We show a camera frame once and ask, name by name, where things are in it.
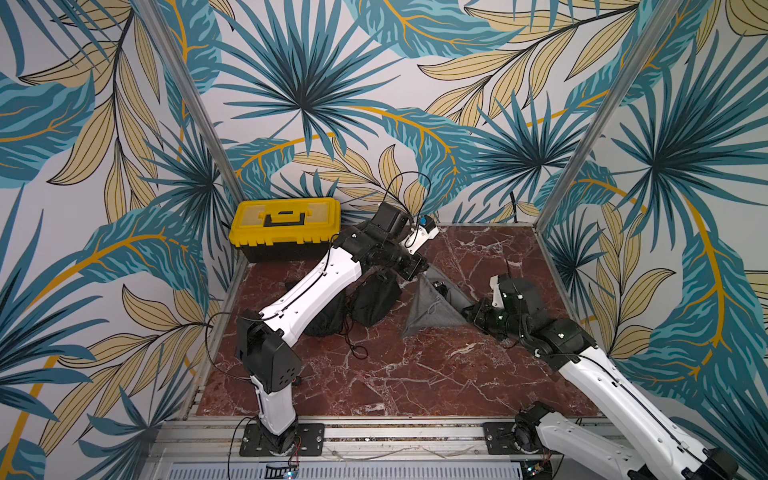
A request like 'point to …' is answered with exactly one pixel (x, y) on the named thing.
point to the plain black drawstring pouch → (374, 292)
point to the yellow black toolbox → (285, 230)
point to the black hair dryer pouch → (329, 320)
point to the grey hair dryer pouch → (428, 309)
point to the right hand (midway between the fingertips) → (460, 310)
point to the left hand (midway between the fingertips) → (424, 270)
